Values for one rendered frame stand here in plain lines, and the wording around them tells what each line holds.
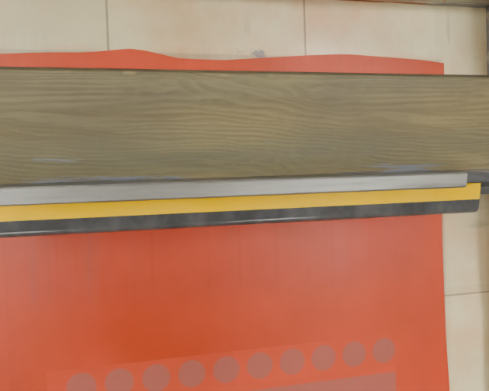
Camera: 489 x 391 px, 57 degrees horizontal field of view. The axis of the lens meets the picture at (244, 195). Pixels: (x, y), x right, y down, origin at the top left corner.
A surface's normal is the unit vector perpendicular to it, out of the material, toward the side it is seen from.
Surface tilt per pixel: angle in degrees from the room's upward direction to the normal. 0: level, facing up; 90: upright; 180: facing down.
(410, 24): 0
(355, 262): 0
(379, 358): 0
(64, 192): 10
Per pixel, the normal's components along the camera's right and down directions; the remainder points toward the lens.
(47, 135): 0.21, 0.18
